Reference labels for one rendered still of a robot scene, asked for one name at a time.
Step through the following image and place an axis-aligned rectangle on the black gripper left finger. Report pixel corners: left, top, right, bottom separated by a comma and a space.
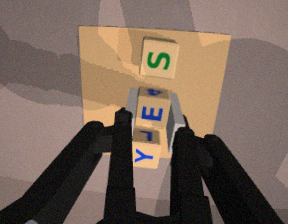
0, 87, 138, 224

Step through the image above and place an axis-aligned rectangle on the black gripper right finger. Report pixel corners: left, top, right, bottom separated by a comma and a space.
166, 92, 284, 224

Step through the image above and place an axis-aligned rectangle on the tan flat mat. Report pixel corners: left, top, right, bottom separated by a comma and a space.
79, 26, 231, 138

